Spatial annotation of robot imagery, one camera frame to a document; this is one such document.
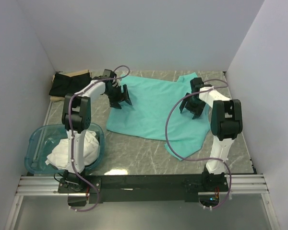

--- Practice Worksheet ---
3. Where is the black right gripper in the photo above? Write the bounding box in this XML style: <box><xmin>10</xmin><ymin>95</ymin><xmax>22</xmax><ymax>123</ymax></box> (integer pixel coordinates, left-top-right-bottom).
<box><xmin>180</xmin><ymin>92</ymin><xmax>206</xmax><ymax>119</ymax></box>

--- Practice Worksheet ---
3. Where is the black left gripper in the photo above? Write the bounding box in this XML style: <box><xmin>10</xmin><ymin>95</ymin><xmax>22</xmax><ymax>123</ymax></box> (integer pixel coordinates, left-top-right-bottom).
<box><xmin>105</xmin><ymin>85</ymin><xmax>132</xmax><ymax>110</ymax></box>

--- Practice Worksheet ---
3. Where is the turquoise t-shirt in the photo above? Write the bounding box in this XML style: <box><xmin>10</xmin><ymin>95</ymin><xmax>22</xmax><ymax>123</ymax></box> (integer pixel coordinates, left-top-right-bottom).
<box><xmin>106</xmin><ymin>73</ymin><xmax>210</xmax><ymax>158</ymax></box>

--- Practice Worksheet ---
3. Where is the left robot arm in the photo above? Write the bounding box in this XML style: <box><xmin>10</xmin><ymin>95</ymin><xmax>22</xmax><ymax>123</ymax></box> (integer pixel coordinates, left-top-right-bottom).
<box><xmin>59</xmin><ymin>69</ymin><xmax>132</xmax><ymax>193</ymax></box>

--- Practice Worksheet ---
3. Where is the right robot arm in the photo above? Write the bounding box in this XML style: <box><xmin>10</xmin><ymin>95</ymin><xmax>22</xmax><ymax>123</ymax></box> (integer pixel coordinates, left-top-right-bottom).
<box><xmin>180</xmin><ymin>78</ymin><xmax>243</xmax><ymax>191</ymax></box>

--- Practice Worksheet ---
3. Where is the folded black t-shirt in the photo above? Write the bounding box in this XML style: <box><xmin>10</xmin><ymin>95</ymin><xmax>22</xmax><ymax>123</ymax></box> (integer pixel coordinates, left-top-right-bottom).
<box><xmin>49</xmin><ymin>72</ymin><xmax>92</xmax><ymax>103</ymax></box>

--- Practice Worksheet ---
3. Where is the black mounting beam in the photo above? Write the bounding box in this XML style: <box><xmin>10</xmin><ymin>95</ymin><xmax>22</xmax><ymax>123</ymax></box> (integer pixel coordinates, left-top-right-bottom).
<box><xmin>58</xmin><ymin>173</ymin><xmax>229</xmax><ymax>204</ymax></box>

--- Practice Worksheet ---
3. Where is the white t-shirt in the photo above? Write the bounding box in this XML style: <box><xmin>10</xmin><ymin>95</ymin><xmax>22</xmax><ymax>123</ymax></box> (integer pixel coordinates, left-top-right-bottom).
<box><xmin>45</xmin><ymin>130</ymin><xmax>99</xmax><ymax>170</ymax></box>

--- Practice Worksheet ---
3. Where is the clear blue plastic bin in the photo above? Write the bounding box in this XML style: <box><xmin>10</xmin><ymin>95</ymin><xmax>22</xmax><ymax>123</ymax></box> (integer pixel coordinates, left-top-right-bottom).
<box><xmin>24</xmin><ymin>123</ymin><xmax>105</xmax><ymax>175</ymax></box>

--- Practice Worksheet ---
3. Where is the aluminium rail frame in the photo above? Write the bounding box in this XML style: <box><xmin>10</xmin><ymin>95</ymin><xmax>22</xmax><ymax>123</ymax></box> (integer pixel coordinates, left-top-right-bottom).
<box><xmin>5</xmin><ymin>172</ymin><xmax>280</xmax><ymax>230</ymax></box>

